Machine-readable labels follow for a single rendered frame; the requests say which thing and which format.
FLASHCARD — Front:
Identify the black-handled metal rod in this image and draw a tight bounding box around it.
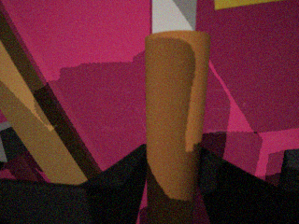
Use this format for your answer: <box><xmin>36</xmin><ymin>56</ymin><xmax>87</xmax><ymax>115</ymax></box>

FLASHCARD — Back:
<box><xmin>278</xmin><ymin>148</ymin><xmax>299</xmax><ymax>193</ymax></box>

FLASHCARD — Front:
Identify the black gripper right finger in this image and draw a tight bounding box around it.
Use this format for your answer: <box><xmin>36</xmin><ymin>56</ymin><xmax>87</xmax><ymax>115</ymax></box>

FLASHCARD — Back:
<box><xmin>197</xmin><ymin>147</ymin><xmax>299</xmax><ymax>224</ymax></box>

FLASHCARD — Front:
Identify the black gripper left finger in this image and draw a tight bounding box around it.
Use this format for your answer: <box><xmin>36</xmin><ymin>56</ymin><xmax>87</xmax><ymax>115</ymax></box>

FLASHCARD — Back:
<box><xmin>0</xmin><ymin>144</ymin><xmax>147</xmax><ymax>224</ymax></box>

